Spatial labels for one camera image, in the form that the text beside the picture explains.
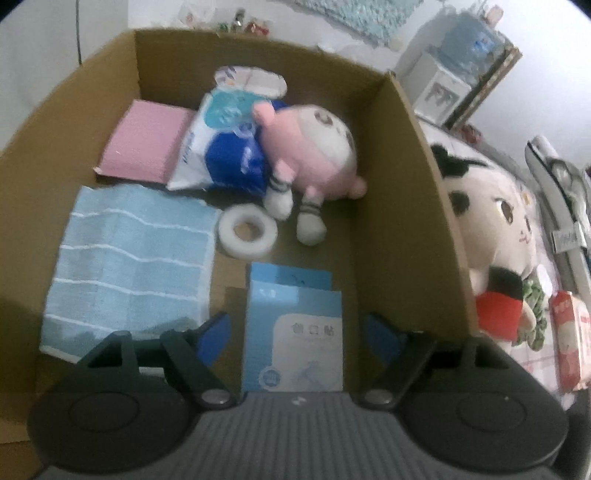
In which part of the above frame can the patterned folded board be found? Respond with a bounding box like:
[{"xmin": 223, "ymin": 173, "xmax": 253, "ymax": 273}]
[{"xmin": 442, "ymin": 43, "xmax": 523, "ymax": 133}]

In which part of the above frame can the white curtain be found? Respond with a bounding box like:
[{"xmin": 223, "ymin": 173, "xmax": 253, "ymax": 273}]
[{"xmin": 0, "ymin": 0, "xmax": 139, "ymax": 154}]

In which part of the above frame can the white tape roll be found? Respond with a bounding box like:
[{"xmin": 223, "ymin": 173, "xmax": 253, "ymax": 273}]
[{"xmin": 217, "ymin": 204, "xmax": 280, "ymax": 260}]

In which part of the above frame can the blue white tissue packet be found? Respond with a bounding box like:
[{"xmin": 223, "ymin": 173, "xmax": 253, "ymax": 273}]
[{"xmin": 168, "ymin": 65, "xmax": 288, "ymax": 198}]

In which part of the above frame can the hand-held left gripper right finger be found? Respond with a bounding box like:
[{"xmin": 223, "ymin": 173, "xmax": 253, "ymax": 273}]
[{"xmin": 357, "ymin": 312, "xmax": 512, "ymax": 410}]

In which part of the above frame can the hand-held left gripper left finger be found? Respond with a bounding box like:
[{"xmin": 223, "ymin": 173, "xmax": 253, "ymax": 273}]
[{"xmin": 78, "ymin": 311, "xmax": 237, "ymax": 410}]

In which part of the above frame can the red and white packet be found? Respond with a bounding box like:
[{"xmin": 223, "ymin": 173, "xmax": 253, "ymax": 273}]
[{"xmin": 548, "ymin": 289, "xmax": 591, "ymax": 394}]

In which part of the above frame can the black wall cable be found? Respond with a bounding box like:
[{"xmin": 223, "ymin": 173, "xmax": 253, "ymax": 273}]
[{"xmin": 73, "ymin": 0, "xmax": 85, "ymax": 66}]

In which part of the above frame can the pink sponge cloth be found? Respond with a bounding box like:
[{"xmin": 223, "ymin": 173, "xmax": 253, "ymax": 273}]
[{"xmin": 94, "ymin": 99, "xmax": 199, "ymax": 186}]

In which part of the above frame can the blue water bottle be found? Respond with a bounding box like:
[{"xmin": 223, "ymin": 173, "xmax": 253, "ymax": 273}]
[{"xmin": 438, "ymin": 11, "xmax": 505, "ymax": 85}]

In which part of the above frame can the pink plush toy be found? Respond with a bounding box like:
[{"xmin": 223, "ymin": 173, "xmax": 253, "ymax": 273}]
[{"xmin": 252, "ymin": 103, "xmax": 369, "ymax": 246}]

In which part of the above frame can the brown cardboard box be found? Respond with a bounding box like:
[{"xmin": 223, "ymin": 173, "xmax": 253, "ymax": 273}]
[{"xmin": 0, "ymin": 28, "xmax": 482, "ymax": 462}]

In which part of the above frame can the light blue bandage box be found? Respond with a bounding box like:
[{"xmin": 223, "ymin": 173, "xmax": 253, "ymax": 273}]
[{"xmin": 240, "ymin": 261, "xmax": 345, "ymax": 394}]

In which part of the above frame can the large black-haired plush doll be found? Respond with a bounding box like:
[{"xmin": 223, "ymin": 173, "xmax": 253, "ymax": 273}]
[{"xmin": 429, "ymin": 143, "xmax": 551, "ymax": 357}]

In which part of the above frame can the blue checked towel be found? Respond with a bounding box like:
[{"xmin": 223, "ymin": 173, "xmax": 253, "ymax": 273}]
[{"xmin": 39, "ymin": 185, "xmax": 221, "ymax": 366}]

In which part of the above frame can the blue floral wall cloth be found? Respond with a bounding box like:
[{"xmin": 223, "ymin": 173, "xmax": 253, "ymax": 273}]
[{"xmin": 290, "ymin": 0, "xmax": 422, "ymax": 48}]

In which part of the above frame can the plastic bag with red print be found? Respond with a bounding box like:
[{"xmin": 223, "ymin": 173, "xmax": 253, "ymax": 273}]
[{"xmin": 174, "ymin": 0, "xmax": 219, "ymax": 25}]

